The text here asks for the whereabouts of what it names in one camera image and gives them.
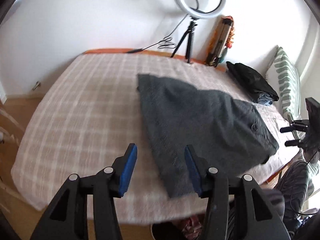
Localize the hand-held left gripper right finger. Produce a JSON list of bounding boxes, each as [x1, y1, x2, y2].
[[184, 144, 292, 240]]

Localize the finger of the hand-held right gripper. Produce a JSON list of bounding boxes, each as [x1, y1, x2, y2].
[[285, 135, 307, 148], [280, 119, 310, 133]]

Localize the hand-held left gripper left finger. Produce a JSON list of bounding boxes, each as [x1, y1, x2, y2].
[[30, 143, 138, 240]]

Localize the dark grey pants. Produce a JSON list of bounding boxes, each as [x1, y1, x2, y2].
[[137, 74, 279, 199]]

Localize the person's right forearm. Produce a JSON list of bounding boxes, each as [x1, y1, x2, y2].
[[306, 151, 320, 198]]

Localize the blue cloth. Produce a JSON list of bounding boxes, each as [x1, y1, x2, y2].
[[257, 94, 274, 106]]

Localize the person's striped trouser leg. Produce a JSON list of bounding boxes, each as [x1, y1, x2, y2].
[[276, 159, 316, 233]]

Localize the green striped white pillow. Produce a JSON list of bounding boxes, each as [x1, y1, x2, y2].
[[265, 46, 303, 120]]

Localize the red patterned slipper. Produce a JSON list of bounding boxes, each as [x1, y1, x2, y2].
[[150, 215, 204, 240]]

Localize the black garment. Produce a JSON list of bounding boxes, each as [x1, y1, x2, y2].
[[226, 61, 279, 103]]

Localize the beige plaid blanket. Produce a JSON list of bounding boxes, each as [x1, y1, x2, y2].
[[11, 53, 300, 224]]

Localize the light wooden furniture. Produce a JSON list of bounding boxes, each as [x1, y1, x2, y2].
[[0, 100, 25, 213]]

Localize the black tripod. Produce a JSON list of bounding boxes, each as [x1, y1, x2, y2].
[[170, 17, 198, 64]]

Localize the folded wooden orange frame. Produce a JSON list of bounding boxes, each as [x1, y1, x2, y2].
[[205, 16, 235, 67]]

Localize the orange bed frame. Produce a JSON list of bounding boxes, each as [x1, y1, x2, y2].
[[82, 48, 227, 72]]

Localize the black ring light cable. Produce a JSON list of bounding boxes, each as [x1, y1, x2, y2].
[[127, 14, 188, 53]]

